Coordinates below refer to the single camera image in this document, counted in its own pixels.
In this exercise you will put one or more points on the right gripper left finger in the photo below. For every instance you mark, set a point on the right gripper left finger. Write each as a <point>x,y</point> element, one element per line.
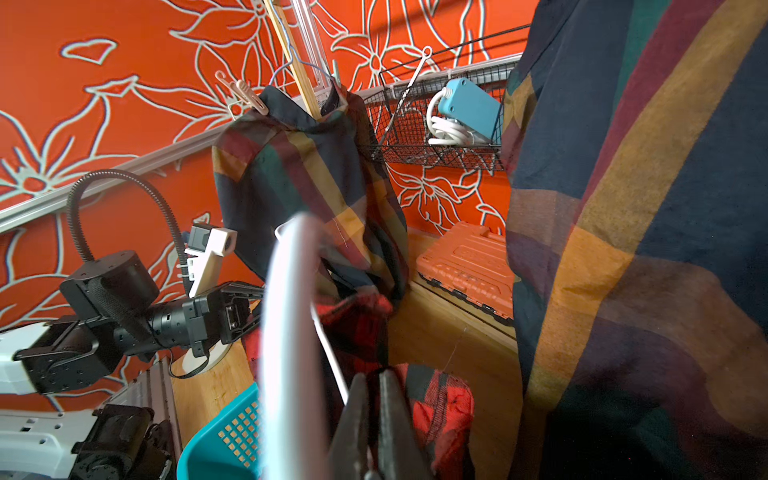
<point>348,456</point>

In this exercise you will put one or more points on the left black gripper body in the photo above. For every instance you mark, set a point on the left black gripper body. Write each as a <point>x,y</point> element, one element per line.
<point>223,314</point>

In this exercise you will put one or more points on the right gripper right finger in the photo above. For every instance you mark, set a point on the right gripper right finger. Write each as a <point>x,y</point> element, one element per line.
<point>399,454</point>

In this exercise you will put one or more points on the white wire hanger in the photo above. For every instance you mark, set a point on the white wire hanger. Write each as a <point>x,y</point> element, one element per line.
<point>291,390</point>

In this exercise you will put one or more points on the red black plaid shirt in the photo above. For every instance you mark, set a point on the red black plaid shirt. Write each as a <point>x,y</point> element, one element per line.
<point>441,405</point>

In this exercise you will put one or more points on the dark multicolour plaid shirt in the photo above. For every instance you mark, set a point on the dark multicolour plaid shirt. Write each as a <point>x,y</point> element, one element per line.
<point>635,141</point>

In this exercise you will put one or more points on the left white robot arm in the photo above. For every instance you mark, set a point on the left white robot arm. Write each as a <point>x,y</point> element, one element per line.
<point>115,314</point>

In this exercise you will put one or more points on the white hanger left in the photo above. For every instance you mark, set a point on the white hanger left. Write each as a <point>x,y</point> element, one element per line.
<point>298,69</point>

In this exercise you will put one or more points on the white tape roll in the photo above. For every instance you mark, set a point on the white tape roll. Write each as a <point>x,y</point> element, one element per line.
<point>190,363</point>

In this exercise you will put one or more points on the teal plastic basket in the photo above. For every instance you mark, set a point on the teal plastic basket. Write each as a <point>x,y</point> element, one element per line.
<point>229,446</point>

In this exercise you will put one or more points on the dark plaid shirt left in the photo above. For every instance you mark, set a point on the dark plaid shirt left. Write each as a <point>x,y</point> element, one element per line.
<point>268,168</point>

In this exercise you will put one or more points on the red tool case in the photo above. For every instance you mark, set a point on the red tool case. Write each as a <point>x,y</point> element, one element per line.
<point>469,262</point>

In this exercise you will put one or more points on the wooden clothes rack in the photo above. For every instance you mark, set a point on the wooden clothes rack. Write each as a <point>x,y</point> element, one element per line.
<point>278,20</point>

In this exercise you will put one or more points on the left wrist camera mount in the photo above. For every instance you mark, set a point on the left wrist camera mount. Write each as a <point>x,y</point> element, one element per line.
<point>206,247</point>

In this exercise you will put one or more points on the black wire basket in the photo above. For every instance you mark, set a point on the black wire basket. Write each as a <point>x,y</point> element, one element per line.
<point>398,110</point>

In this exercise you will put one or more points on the teal box with cable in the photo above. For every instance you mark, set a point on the teal box with cable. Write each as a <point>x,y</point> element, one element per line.
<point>463,114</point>

